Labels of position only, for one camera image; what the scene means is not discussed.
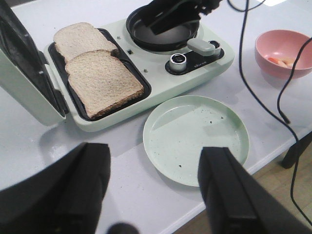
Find right silver control knob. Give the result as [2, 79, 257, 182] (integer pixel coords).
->
[208, 40, 221, 56]

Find white bread slice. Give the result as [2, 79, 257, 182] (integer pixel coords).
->
[54, 22, 119, 63]
[65, 50, 144, 118]

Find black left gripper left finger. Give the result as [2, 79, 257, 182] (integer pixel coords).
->
[0, 143, 111, 234]

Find green breakfast maker base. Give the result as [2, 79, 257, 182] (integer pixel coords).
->
[44, 19, 234, 132]

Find dark table leg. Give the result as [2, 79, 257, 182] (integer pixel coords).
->
[281, 132, 312, 169]

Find orange shrimp pieces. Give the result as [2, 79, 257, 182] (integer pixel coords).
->
[268, 57, 295, 68]

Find round black frying pan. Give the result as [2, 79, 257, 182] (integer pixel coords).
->
[126, 7, 199, 52]

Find silver control knob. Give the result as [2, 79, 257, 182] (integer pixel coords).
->
[208, 40, 221, 56]
[169, 54, 187, 72]

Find pink plastic bowl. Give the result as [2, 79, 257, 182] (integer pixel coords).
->
[255, 30, 312, 79]

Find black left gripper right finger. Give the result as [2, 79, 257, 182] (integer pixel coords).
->
[197, 147, 312, 234]

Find light green round plate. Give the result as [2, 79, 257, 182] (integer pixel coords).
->
[143, 95, 250, 187]

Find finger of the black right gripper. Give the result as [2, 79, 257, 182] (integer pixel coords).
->
[141, 0, 220, 35]

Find green breakfast maker lid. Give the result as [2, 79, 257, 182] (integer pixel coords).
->
[0, 0, 68, 126]

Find black cable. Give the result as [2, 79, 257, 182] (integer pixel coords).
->
[226, 0, 312, 227]

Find left silver control knob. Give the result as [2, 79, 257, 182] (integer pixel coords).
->
[169, 54, 187, 72]

